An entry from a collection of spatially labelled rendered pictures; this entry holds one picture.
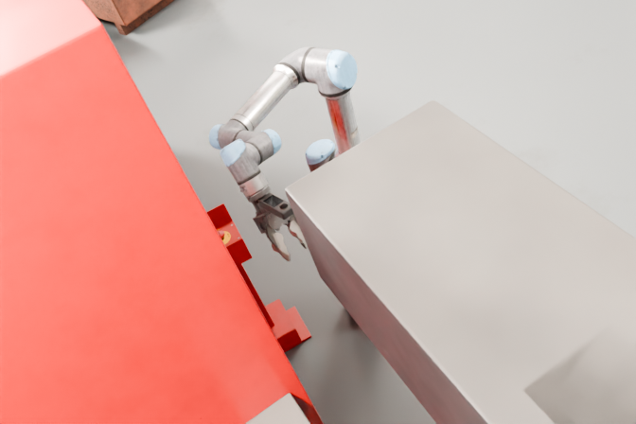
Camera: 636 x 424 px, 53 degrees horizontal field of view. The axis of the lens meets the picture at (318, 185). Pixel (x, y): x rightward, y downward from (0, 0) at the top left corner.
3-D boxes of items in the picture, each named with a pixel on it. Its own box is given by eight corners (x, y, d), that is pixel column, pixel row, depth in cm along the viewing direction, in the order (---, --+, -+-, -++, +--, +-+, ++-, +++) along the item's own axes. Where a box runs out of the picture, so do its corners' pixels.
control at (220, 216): (252, 257, 254) (237, 228, 241) (216, 277, 251) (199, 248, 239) (236, 227, 268) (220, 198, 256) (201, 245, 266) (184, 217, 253)
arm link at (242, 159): (248, 133, 179) (227, 146, 173) (268, 167, 181) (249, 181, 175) (232, 142, 185) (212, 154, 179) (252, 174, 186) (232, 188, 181)
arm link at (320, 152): (322, 158, 252) (312, 132, 243) (351, 166, 245) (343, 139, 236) (306, 180, 246) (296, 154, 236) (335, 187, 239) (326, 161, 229)
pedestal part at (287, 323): (311, 337, 300) (305, 323, 292) (264, 363, 296) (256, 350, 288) (294, 307, 314) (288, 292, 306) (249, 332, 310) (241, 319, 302)
